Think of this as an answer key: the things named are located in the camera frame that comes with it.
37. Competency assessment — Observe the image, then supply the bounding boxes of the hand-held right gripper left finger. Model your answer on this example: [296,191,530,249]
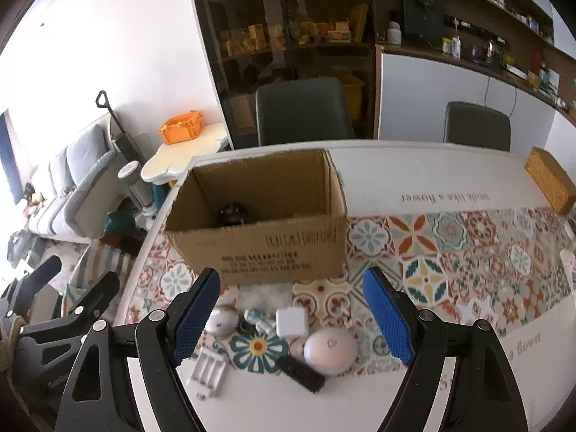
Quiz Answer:
[56,266,221,432]

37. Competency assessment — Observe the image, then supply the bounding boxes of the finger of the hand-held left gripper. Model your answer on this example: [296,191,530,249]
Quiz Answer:
[60,272,121,332]
[0,256,63,314]

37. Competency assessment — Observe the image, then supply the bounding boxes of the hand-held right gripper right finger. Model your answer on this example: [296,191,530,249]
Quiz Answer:
[362,266,529,432]

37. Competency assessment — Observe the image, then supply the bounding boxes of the silver oval gadget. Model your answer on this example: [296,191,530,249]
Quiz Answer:
[204,305,239,337]

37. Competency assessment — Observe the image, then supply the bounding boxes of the white battery case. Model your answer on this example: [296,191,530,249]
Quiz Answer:
[186,348,227,399]

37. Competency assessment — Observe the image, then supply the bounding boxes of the pink round night lamp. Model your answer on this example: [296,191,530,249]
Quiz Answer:
[303,328,358,376]

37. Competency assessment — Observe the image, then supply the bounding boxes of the small blue white figure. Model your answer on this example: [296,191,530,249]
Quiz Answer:
[243,308,276,336]

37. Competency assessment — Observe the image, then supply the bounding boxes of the white charger cube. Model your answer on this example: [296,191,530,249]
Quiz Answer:
[276,307,309,338]

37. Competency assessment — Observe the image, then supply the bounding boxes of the black rectangular remote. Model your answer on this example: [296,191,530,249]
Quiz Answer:
[276,355,325,393]

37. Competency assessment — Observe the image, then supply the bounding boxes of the brown cardboard box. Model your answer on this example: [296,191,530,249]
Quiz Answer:
[164,148,348,286]

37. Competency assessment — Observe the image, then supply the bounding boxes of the black round gadget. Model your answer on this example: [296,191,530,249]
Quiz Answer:
[217,202,249,228]

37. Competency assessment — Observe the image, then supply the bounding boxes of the striped cloth bag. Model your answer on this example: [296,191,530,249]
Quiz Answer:
[63,238,136,320]

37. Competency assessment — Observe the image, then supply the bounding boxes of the black floor bag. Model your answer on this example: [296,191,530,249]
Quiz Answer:
[6,229,33,267]

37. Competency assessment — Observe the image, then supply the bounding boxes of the teal green bag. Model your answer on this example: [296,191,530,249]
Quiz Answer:
[104,211,138,238]

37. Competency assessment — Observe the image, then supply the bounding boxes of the clear plastic bag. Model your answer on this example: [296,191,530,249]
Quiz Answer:
[234,284,293,316]

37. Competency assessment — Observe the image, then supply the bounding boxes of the small plush toys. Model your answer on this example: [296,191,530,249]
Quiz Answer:
[22,184,46,217]

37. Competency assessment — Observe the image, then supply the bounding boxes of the grey sofa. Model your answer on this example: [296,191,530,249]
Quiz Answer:
[27,112,136,244]

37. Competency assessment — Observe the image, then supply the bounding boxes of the white cylindrical fan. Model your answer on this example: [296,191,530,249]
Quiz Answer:
[118,161,156,212]

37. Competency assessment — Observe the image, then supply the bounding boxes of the dark blue curtain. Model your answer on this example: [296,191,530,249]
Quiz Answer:
[0,110,23,205]

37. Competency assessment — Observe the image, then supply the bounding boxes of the black upright vacuum cleaner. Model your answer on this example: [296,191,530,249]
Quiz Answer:
[96,91,145,167]

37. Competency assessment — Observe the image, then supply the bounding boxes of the cream flower-shaped table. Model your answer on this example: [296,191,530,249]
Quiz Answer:
[140,122,229,185]

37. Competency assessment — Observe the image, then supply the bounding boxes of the orange plastic crate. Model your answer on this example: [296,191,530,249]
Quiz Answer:
[158,110,202,145]

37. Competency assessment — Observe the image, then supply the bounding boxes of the dark grey narrow chair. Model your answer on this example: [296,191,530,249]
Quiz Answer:
[443,102,512,152]

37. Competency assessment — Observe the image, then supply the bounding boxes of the woven wicker box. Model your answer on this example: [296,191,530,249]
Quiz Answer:
[524,146,576,215]

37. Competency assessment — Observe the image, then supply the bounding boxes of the dark grey wide chair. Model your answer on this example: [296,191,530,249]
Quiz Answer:
[256,77,356,147]

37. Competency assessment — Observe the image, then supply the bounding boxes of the yellow plastic bin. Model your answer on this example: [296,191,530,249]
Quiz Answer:
[344,76,365,120]

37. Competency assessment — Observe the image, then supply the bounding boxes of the dark glass-door cabinet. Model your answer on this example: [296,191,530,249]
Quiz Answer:
[186,0,379,149]

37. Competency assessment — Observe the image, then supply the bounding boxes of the black box on shelf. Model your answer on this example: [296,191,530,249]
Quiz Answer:
[402,0,446,39]

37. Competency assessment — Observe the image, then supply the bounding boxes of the brown wooden wall shelf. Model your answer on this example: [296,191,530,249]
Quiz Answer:
[369,0,576,122]

